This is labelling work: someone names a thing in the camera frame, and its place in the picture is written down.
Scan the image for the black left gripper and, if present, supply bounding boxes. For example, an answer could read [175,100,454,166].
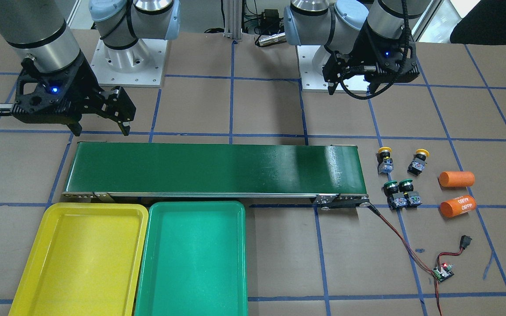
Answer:
[322,21,420,96]

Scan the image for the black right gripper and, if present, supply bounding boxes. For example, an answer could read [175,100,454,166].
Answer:
[0,55,137,136]

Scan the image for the yellow push button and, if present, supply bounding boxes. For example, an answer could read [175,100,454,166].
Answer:
[407,148,430,176]
[377,147,394,175]

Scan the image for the green push button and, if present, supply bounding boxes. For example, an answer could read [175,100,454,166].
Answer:
[382,181,409,210]
[398,179,422,208]

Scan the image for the plain orange cylinder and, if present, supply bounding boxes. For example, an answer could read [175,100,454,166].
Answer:
[438,171,476,188]

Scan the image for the orange cylinder marked 4680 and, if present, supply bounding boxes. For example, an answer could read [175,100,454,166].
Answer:
[440,195,477,218]

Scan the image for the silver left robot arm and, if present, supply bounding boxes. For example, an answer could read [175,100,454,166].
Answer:
[283,0,428,99]

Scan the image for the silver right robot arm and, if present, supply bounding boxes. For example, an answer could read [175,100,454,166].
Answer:
[0,0,181,136]

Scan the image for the green conveyor belt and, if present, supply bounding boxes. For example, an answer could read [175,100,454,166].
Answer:
[62,142,369,208]

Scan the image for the yellow plastic tray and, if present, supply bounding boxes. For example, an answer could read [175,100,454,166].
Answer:
[9,202,148,316]

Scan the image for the green plastic tray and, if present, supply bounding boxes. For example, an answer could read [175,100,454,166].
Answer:
[133,201,248,316]

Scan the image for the small green controller board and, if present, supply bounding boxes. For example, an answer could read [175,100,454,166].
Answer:
[432,262,455,283]

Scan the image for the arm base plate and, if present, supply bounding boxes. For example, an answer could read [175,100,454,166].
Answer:
[296,45,369,94]
[90,39,170,88]

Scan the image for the aluminium frame post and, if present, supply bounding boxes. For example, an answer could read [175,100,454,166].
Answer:
[221,0,243,43]

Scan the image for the red black power cable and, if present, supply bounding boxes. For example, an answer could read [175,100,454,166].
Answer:
[367,204,466,316]

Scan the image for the black inline switch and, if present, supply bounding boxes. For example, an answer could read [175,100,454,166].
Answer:
[459,235,473,250]

